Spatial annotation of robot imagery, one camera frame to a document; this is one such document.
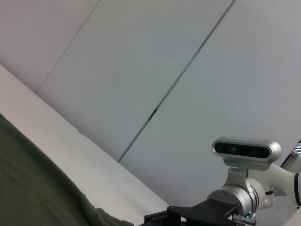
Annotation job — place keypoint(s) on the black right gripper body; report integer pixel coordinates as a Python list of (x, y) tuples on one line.
[(200, 214)]

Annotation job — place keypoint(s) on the dark green FREE! t-shirt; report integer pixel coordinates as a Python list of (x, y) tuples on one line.
[(35, 183)]

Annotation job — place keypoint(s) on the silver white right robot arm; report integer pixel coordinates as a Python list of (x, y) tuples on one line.
[(282, 179)]

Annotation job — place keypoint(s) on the blue striped white background object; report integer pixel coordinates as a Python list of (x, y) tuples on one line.
[(298, 147)]

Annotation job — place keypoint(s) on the silver right wrist depth camera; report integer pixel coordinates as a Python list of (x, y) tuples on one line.
[(247, 150)]

